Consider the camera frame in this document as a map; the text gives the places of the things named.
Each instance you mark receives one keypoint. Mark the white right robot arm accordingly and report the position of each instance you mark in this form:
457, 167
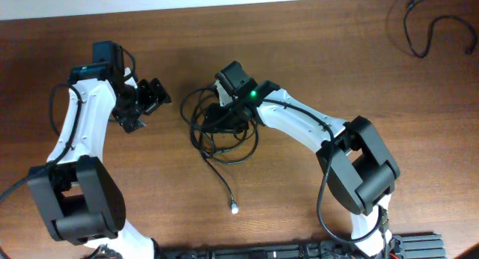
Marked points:
358, 168

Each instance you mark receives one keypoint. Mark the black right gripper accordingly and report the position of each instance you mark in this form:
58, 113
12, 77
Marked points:
218, 120

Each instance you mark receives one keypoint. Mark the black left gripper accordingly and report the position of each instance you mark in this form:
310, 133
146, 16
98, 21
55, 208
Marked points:
157, 99

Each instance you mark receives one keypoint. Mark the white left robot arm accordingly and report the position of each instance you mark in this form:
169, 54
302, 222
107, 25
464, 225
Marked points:
76, 196

